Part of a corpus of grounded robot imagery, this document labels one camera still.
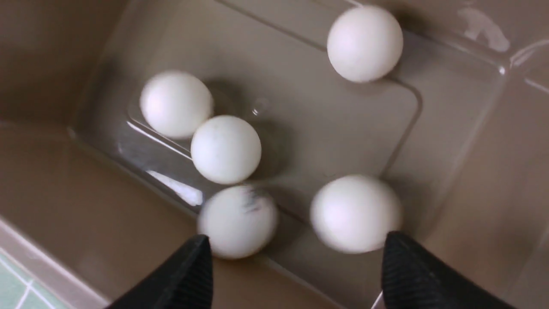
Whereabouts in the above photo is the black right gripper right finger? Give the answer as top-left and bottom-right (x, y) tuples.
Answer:
(381, 231), (510, 309)

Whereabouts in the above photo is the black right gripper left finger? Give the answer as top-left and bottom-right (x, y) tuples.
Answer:
(107, 234), (214, 309)

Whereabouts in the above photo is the white ball with printed logo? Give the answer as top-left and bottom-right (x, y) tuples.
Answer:
(197, 185), (279, 260)

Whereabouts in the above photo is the white ball cluster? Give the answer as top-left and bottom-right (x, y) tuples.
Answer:
(310, 175), (404, 254)
(190, 115), (262, 185)
(327, 5), (404, 83)

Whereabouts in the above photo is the white ball cluster back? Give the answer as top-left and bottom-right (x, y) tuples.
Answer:
(190, 115), (262, 185)

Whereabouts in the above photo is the olive green plastic bin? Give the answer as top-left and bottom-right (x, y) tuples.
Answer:
(1, 0), (548, 309)

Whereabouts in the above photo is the green checkered tablecloth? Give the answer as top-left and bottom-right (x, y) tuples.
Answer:
(0, 250), (69, 309)

